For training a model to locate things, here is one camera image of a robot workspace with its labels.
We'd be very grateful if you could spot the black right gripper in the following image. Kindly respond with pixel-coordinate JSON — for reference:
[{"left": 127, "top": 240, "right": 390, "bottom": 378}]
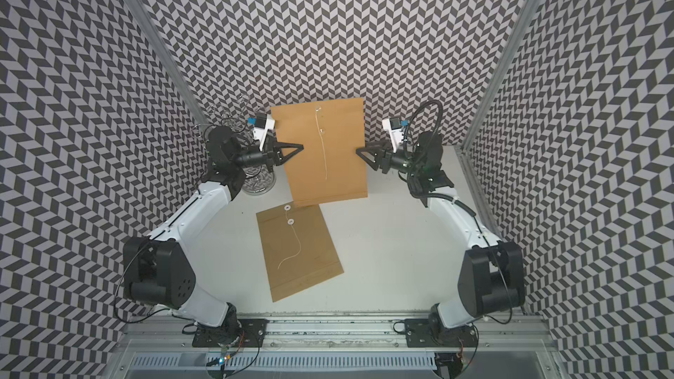
[{"left": 357, "top": 138, "right": 424, "bottom": 175}]

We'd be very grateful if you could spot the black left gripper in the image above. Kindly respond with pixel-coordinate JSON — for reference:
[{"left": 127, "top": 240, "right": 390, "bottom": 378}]
[{"left": 232, "top": 136, "right": 303, "bottom": 173}]

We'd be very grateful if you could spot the brown kraft file bag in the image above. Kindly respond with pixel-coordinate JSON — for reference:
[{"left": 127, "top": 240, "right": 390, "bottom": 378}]
[{"left": 271, "top": 98, "right": 368, "bottom": 207}]

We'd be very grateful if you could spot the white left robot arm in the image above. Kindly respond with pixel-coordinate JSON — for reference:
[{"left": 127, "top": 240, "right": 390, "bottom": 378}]
[{"left": 114, "top": 126, "right": 304, "bottom": 327}]

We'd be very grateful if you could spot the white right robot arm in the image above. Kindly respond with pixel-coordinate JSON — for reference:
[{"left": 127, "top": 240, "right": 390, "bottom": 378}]
[{"left": 356, "top": 132, "right": 526, "bottom": 332}]

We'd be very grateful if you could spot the black corrugated right cable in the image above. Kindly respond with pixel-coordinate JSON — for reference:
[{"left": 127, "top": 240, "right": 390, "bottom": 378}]
[{"left": 402, "top": 98, "right": 444, "bottom": 169}]

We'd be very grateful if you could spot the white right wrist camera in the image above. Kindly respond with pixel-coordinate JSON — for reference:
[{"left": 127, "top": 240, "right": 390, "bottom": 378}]
[{"left": 382, "top": 117, "right": 408, "bottom": 152}]

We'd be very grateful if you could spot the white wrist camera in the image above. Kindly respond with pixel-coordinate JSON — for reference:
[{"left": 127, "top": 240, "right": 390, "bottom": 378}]
[
  {"left": 247, "top": 114, "right": 276, "bottom": 151},
  {"left": 382, "top": 117, "right": 408, "bottom": 152}
]

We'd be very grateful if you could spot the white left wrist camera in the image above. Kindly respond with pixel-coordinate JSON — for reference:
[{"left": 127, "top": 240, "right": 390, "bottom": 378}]
[{"left": 247, "top": 114, "right": 276, "bottom": 151}]

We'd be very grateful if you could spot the chrome wire glass rack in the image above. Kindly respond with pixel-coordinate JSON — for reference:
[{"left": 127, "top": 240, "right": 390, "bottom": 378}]
[{"left": 199, "top": 112, "right": 275, "bottom": 199}]

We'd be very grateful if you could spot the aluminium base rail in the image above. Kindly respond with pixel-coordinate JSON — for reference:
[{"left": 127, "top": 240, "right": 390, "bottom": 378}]
[{"left": 103, "top": 312, "right": 567, "bottom": 378}]

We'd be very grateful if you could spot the right aluminium corner post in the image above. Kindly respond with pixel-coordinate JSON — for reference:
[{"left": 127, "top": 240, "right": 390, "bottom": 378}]
[{"left": 456, "top": 0, "right": 542, "bottom": 232}]

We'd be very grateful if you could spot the aluminium corner post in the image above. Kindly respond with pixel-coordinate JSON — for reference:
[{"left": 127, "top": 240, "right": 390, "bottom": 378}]
[
  {"left": 123, "top": 0, "right": 208, "bottom": 130},
  {"left": 456, "top": 0, "right": 542, "bottom": 232}
]

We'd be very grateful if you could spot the left aluminium corner post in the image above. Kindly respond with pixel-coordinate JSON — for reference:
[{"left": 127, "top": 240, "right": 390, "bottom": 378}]
[{"left": 123, "top": 0, "right": 208, "bottom": 130}]

